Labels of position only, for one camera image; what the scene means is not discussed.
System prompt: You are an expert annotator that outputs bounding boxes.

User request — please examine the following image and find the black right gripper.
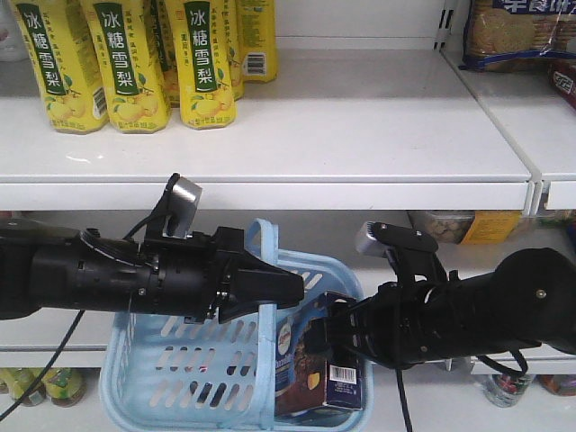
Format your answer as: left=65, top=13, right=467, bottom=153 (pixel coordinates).
left=308, top=281, right=450, bottom=369

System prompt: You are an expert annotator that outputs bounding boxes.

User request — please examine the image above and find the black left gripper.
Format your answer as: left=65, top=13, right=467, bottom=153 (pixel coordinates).
left=130, top=227, right=304, bottom=323

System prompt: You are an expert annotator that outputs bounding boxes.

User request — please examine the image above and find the blue chocolate cookie box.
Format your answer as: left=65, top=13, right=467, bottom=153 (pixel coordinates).
left=274, top=294, right=364, bottom=418

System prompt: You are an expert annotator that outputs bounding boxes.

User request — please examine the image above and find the light blue plastic basket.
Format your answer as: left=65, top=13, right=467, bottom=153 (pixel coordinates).
left=98, top=218, right=374, bottom=432

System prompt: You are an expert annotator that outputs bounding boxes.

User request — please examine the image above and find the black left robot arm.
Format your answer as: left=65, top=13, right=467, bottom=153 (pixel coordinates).
left=1, top=219, right=304, bottom=323

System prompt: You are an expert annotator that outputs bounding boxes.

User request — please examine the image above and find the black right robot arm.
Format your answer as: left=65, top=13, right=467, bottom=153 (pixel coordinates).
left=303, top=247, right=575, bottom=370

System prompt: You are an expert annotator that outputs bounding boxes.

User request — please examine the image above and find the yellow labelled snack tub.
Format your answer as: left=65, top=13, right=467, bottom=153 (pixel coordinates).
left=408, top=210, right=522, bottom=245

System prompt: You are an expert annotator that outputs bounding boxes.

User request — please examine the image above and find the white store shelving unit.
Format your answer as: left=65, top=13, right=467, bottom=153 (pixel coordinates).
left=0, top=0, right=576, bottom=432

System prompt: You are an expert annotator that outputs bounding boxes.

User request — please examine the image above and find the yellow pear drink bottle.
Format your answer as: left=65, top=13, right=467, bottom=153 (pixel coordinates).
left=10, top=1, right=108, bottom=134

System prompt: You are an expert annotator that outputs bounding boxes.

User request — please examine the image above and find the rear yellow pear bottle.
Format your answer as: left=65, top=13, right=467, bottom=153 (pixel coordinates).
left=237, top=0, right=278, bottom=83

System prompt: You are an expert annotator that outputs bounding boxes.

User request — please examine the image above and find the red snack package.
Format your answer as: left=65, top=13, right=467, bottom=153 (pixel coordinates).
left=548, top=59, right=576, bottom=108

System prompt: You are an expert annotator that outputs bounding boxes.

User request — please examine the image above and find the blue cracker package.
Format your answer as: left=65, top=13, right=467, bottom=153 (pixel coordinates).
left=462, top=0, right=575, bottom=72

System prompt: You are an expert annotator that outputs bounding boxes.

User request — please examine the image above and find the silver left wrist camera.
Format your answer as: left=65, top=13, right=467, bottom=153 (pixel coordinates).
left=145, top=173, right=203, bottom=239

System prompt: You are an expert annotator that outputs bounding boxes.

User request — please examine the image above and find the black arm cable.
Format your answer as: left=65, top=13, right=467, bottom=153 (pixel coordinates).
left=0, top=309, right=85, bottom=418

